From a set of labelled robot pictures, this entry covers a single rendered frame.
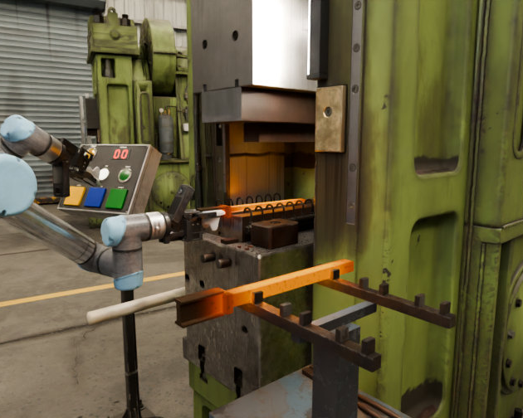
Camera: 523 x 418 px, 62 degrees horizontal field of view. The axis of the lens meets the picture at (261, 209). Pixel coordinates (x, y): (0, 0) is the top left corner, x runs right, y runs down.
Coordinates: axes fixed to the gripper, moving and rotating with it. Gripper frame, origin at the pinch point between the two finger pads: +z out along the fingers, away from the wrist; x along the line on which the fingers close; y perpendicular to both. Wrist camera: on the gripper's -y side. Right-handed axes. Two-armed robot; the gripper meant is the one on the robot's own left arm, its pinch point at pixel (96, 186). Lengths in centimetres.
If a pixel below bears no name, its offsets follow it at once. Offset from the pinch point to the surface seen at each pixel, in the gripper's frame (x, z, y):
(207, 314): -72, -37, -37
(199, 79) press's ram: -34.6, -7.8, 35.1
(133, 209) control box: -6.9, 12.8, -2.9
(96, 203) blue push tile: 7.9, 10.4, -2.5
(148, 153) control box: -6.9, 11.4, 18.9
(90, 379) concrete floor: 54, 90, -71
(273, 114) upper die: -59, 0, 27
